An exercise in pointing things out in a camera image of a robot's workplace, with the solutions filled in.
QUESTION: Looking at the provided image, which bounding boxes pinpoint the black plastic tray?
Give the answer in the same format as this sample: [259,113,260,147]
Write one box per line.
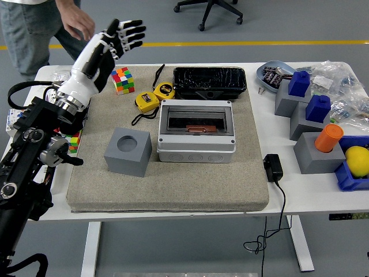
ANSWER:
[172,67,247,102]

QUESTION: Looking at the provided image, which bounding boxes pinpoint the black adapter cord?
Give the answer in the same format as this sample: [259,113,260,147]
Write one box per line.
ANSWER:
[243,178,293,277]

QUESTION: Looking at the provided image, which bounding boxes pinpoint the person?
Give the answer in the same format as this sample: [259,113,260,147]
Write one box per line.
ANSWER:
[0,0,96,81]

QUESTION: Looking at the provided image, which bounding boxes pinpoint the yellow tape measure black strap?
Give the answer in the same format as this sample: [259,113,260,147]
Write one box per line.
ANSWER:
[152,63,176,101]
[131,92,160,127]

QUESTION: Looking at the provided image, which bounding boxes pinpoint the smoky clear box lid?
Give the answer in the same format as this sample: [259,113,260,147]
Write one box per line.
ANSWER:
[160,100,234,137]

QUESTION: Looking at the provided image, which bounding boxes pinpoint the blue block with knob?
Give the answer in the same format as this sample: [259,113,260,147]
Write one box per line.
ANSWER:
[288,70,311,98]
[304,95,332,123]

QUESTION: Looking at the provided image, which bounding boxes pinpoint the blue-grey bowl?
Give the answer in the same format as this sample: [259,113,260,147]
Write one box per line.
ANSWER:
[255,60,296,95]

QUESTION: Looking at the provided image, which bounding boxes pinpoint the white circuit breaker blue switches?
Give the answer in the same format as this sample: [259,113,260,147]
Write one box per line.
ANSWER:
[5,107,29,139]

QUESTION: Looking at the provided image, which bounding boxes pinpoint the orange cylinder battery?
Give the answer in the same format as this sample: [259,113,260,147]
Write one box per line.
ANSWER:
[314,123,344,154]
[186,125,217,135]

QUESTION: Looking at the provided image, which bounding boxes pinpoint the grey cube holder round hole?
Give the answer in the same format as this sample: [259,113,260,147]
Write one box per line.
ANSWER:
[103,126,153,178]

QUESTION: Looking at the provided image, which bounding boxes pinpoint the white switch in package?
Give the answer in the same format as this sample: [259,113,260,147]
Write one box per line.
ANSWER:
[43,85,60,102]

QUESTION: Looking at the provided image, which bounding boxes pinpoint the blue plastic bin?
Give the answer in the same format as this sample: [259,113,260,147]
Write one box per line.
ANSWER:
[334,135,369,192]

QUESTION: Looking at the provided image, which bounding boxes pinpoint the person's left hand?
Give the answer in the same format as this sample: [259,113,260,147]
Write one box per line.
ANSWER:
[62,5,96,41]

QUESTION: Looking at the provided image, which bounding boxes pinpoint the grey plastic junction box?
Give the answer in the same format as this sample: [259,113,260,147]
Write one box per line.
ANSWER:
[156,99,237,163]

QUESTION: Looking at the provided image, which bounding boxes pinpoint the clear bag of small parts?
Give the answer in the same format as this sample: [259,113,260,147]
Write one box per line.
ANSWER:
[328,93,369,125]
[296,59,364,100]

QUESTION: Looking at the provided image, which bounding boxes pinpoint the black table control panel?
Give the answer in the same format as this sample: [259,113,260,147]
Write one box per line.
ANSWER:
[328,212,369,222]

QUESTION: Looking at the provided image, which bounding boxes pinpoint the white table leg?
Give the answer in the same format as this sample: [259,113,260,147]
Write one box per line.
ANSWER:
[286,215,315,272]
[80,221,101,277]

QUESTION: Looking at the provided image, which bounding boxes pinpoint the black power adapter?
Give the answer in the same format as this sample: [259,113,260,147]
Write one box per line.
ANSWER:
[262,154,284,183]

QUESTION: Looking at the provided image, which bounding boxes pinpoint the colourful puzzle cube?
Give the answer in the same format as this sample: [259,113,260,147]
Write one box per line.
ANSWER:
[111,67,135,95]
[57,129,83,154]

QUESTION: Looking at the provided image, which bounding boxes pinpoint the yellow lemon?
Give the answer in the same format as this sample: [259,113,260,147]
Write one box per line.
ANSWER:
[345,145,369,178]

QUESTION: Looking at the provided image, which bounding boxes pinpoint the grey-brown mat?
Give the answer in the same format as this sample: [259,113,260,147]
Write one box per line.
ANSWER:
[66,65,270,214]

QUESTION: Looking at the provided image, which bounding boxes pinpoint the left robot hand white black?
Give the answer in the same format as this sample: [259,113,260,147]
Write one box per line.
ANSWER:
[57,18,147,102]

